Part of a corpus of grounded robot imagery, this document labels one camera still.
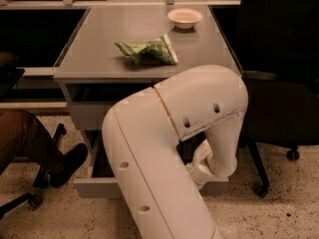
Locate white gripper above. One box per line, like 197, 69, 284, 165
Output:
186, 140, 214, 190

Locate black office chair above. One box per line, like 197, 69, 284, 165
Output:
232, 0, 319, 198

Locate green chip bag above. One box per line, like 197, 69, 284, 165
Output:
115, 35, 178, 65

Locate black chair base left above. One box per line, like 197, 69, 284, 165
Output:
0, 123, 66, 219

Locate grey drawer cabinet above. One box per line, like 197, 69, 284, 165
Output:
54, 7, 248, 184

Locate dark desk edge left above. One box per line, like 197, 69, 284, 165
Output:
0, 52, 26, 102

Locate person leg brown trousers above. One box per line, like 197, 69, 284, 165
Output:
0, 111, 65, 174

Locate white bowl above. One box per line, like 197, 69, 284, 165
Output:
167, 8, 202, 30

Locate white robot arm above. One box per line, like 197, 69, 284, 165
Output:
102, 65, 248, 239

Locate black shoe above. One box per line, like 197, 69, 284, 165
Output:
50, 143, 88, 188

